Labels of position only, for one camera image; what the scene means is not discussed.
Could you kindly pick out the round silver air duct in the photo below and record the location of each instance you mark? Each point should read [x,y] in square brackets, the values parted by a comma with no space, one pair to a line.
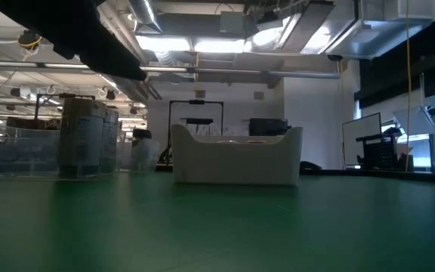
[145,15]

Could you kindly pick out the grey ceiling box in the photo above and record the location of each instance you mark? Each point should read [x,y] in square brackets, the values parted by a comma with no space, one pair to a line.
[232,22]

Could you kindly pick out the green table mat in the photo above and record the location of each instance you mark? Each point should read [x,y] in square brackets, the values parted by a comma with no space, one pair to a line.
[217,226]

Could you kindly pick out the dark ceiling camera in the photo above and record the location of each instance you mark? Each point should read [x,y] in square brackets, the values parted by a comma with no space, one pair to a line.
[334,57]

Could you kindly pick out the black-lidded spice jar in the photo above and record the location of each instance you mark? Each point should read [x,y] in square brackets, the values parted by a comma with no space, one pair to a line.
[142,133]

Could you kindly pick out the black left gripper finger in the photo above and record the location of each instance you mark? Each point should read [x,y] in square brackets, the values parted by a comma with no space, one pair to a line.
[115,56]

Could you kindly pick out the black perforated cart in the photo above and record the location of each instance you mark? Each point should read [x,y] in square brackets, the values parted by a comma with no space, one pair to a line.
[380,153]

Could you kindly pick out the black table clamp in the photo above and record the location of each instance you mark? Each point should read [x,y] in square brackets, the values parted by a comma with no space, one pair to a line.
[310,167]

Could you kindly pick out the long ceiling pipe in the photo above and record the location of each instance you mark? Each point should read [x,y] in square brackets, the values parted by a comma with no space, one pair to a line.
[232,71]

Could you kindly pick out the white plastic bin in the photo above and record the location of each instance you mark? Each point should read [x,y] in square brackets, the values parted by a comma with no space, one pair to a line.
[236,162]

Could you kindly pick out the clear plastic bin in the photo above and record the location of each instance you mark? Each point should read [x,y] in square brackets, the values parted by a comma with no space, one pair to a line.
[158,160]
[13,158]

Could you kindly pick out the white board screen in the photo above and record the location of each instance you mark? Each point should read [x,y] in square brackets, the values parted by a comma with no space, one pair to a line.
[361,138]

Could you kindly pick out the ceiling light panel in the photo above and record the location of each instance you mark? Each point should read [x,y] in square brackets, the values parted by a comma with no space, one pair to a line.
[191,44]

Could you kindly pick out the dark brown box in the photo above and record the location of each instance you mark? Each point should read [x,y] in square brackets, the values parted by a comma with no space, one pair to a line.
[32,124]

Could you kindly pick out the black metal table frame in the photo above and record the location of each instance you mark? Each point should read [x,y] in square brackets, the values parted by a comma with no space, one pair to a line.
[391,175]

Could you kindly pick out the black monitor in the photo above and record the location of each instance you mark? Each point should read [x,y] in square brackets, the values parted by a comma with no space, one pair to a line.
[268,127]

